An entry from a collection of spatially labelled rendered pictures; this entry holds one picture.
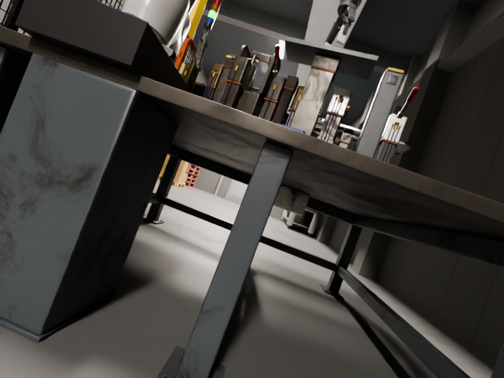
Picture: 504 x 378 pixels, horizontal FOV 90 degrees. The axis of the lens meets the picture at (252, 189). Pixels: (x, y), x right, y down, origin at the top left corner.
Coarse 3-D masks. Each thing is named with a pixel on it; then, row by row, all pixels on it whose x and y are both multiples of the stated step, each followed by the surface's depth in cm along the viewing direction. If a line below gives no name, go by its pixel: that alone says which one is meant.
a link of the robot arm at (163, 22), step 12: (132, 0) 72; (144, 0) 72; (156, 0) 72; (168, 0) 74; (180, 0) 77; (132, 12) 72; (144, 12) 72; (156, 12) 73; (168, 12) 75; (180, 12) 78; (156, 24) 74; (168, 24) 76; (180, 24) 81; (168, 36) 78
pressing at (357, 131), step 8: (200, 88) 151; (288, 112) 136; (320, 120) 127; (320, 128) 141; (344, 128) 129; (352, 128) 123; (352, 136) 135; (400, 144) 122; (408, 144) 118; (400, 152) 131
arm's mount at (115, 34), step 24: (48, 0) 62; (72, 0) 61; (24, 24) 62; (48, 24) 61; (72, 24) 61; (96, 24) 60; (120, 24) 60; (144, 24) 60; (72, 48) 63; (96, 48) 60; (120, 48) 60; (144, 48) 62; (144, 72) 65; (168, 72) 76
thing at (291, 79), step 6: (288, 78) 117; (294, 78) 117; (288, 84) 117; (294, 84) 116; (288, 90) 117; (294, 90) 118; (282, 96) 117; (288, 96) 117; (282, 102) 117; (288, 102) 117; (282, 108) 117; (276, 114) 117; (282, 114) 117; (276, 120) 117; (282, 120) 118
